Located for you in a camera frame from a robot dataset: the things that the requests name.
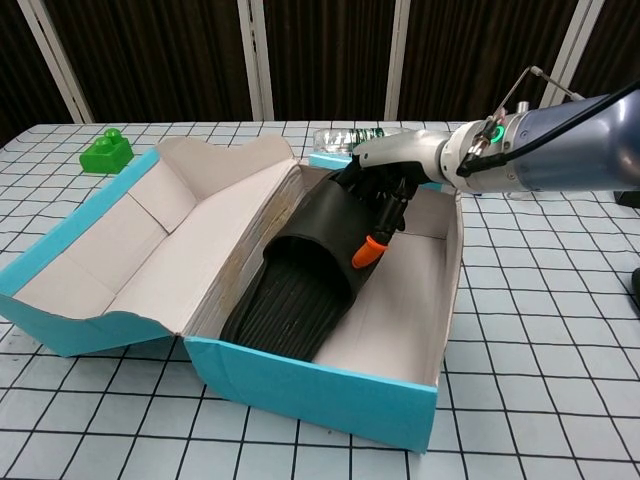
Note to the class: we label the clear plastic water bottle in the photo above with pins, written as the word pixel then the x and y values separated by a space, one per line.
pixel 340 140

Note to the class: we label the black rubber slipper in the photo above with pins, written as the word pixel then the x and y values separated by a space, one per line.
pixel 280 310
pixel 636 292

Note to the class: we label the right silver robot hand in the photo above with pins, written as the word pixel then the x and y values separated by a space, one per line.
pixel 405 150

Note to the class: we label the green toy building block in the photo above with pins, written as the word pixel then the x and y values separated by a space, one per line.
pixel 105 157

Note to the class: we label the dark folding partition screen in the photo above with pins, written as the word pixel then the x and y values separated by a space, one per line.
pixel 175 50

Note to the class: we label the white black-grid tablecloth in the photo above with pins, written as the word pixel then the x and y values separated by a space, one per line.
pixel 550 375

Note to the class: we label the light blue shoe box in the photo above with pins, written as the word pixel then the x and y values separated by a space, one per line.
pixel 125 270

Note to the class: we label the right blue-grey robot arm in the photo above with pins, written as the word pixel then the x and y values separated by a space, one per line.
pixel 560 150

